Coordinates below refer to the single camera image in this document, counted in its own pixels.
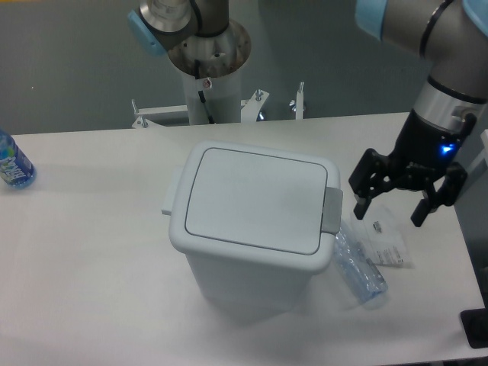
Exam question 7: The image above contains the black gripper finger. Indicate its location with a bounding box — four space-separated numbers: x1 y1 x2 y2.
410 162 467 227
348 148 399 220

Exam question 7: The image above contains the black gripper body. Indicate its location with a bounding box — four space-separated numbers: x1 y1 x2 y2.
384 108 477 195

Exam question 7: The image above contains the grey lid release button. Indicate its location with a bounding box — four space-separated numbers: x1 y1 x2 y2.
321 187 343 235

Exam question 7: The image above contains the white trash can lid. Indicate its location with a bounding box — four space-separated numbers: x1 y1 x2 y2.
185 147 337 255

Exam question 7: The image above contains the white plastic trash can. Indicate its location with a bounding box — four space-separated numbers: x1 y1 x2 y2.
162 140 342 311

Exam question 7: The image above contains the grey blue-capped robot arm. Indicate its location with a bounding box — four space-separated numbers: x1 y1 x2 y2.
127 1 487 226

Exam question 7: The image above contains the clear plastic bag with label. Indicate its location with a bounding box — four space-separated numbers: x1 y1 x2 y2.
350 205 413 268

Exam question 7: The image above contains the crushed clear plastic bottle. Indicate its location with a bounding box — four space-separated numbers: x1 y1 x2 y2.
332 220 389 310

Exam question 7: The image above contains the black object at table edge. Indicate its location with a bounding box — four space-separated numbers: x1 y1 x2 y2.
460 308 487 349

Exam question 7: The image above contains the blue labelled water bottle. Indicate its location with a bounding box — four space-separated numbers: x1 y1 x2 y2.
1 130 37 189

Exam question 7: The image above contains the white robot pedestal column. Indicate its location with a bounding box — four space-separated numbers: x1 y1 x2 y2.
180 71 242 125

